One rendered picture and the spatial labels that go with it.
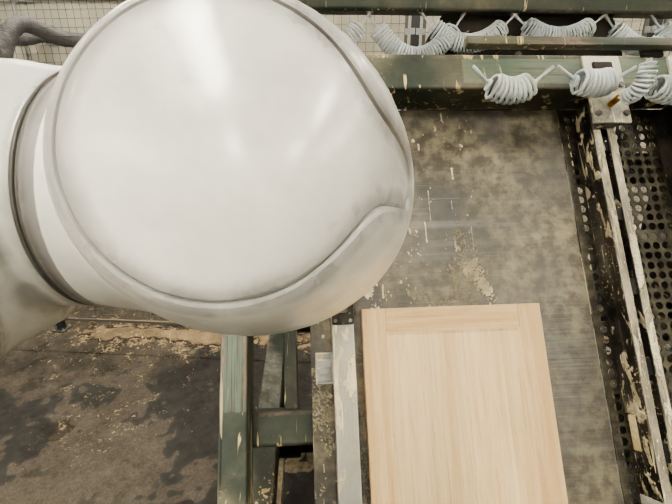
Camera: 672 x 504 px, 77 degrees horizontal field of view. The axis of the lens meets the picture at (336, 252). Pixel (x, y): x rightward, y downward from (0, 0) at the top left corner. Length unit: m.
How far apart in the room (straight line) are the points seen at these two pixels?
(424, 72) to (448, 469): 0.94
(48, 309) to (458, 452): 0.96
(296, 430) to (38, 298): 0.91
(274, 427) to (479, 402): 0.48
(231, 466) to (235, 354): 0.23
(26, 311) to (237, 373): 0.80
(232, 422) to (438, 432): 0.46
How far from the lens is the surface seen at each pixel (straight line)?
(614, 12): 1.92
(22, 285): 0.19
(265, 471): 1.43
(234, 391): 0.99
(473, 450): 1.09
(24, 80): 0.20
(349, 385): 0.99
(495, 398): 1.10
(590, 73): 1.18
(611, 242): 1.23
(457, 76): 1.19
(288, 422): 1.07
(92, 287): 0.17
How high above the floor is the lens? 1.84
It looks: 20 degrees down
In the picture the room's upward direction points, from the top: straight up
